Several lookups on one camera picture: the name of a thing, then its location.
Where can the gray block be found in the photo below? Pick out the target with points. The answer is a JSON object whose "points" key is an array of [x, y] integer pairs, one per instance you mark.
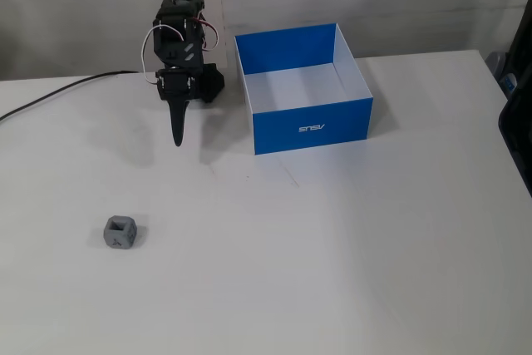
{"points": [[119, 233]]}

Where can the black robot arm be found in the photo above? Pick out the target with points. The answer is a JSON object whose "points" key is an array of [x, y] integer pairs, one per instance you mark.
{"points": [[172, 45]]}

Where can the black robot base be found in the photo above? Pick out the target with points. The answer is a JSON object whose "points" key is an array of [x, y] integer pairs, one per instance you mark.
{"points": [[213, 82]]}

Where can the gray bin with blue label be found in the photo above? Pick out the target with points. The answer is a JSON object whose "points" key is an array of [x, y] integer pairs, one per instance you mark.
{"points": [[500, 72]]}

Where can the blue and white cardboard box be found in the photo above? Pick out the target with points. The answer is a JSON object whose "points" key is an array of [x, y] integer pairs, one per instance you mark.
{"points": [[307, 93]]}

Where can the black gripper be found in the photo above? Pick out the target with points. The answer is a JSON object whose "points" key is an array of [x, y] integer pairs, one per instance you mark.
{"points": [[174, 86]]}

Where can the black plastic case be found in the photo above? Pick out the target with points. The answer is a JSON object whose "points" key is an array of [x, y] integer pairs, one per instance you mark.
{"points": [[517, 130]]}

